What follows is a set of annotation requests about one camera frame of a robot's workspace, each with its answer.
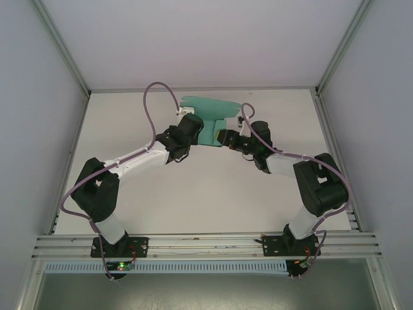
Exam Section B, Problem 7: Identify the teal green cloth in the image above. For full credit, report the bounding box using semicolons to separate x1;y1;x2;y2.
180;95;242;148

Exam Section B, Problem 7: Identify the circuit board with green light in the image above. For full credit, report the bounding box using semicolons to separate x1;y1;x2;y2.
106;261;135;271

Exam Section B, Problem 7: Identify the thin aluminium table edge rail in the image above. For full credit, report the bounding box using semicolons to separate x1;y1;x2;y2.
88;86;319;94

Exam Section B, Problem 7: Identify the aluminium side rail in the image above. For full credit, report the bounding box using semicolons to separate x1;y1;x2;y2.
48;93;91;235
312;93;364;232

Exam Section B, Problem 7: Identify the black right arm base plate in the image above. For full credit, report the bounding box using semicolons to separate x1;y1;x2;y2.
261;234;320;258

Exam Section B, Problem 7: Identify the aluminium frame beam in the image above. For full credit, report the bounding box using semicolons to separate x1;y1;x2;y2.
32;232;385;262

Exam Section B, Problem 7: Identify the aluminium corner post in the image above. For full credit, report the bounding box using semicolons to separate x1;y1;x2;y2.
314;0;374;98
31;0;93;98

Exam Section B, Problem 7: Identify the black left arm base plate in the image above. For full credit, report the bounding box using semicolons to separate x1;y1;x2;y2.
90;236;150;259

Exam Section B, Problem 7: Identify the white slotted cable duct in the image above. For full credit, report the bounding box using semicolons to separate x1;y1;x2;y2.
43;260;288;274

